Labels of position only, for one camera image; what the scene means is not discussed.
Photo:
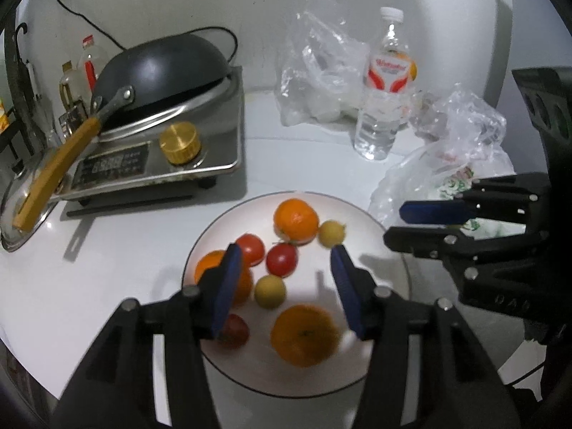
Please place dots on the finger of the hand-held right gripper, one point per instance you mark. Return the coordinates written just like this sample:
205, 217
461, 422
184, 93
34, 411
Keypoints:
424, 241
433, 212

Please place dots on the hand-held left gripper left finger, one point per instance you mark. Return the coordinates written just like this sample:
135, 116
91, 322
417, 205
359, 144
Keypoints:
228, 290

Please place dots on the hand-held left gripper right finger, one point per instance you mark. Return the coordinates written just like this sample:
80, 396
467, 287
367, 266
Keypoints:
346, 295

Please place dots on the red tomato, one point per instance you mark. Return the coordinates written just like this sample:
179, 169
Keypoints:
237, 330
282, 259
252, 249

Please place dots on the white plate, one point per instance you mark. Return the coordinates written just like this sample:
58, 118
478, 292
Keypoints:
309, 278

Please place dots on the small yellow fruit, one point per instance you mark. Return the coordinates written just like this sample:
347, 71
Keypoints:
331, 233
270, 292

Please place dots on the green printed plastic bag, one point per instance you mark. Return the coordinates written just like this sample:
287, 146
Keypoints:
402, 178

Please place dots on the large orange mandarin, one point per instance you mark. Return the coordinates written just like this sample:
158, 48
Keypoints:
304, 335

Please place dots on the crumpled clear plastic bag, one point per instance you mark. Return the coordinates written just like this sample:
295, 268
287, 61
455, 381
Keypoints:
464, 120

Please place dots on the clear plastic water bottle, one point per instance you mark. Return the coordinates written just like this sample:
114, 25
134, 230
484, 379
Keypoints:
380, 111

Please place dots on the steel induction cooker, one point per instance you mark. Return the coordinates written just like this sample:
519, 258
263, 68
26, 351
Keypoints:
214, 143

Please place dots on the brass cooker knob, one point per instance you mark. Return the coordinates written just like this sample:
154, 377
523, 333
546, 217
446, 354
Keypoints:
179, 143

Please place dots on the glass pot lid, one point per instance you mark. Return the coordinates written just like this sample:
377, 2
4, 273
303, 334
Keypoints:
11, 187

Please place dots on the olive oil bottle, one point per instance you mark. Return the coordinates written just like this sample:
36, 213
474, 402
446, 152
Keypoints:
69, 87

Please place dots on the red capped bottle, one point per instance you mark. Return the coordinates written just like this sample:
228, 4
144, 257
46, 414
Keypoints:
91, 69

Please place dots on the black metal rack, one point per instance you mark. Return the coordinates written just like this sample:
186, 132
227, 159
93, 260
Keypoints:
9, 136

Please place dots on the yellow oil jug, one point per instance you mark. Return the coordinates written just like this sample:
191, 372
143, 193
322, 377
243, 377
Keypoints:
2, 118

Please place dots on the black umbrella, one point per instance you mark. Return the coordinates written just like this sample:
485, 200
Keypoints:
20, 80

